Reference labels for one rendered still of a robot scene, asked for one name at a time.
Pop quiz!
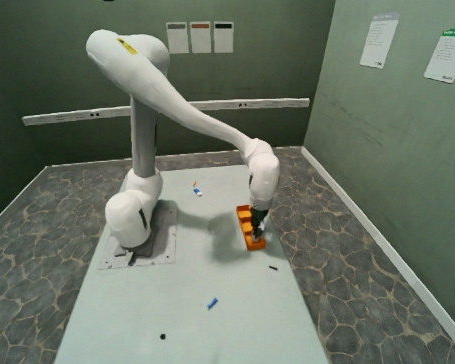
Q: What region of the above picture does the orange three-compartment tray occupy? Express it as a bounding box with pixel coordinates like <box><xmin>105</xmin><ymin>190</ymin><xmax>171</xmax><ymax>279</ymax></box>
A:
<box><xmin>236</xmin><ymin>205</ymin><xmax>266</xmax><ymax>251</ymax></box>

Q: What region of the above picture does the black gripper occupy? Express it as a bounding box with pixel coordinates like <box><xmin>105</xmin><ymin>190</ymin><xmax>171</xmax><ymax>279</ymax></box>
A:
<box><xmin>250</xmin><ymin>206</ymin><xmax>269</xmax><ymax>243</ymax></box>

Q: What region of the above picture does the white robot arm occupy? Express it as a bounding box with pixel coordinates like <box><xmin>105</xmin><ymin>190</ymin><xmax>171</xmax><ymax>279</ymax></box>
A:
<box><xmin>86</xmin><ymin>30</ymin><xmax>280</xmax><ymax>263</ymax></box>

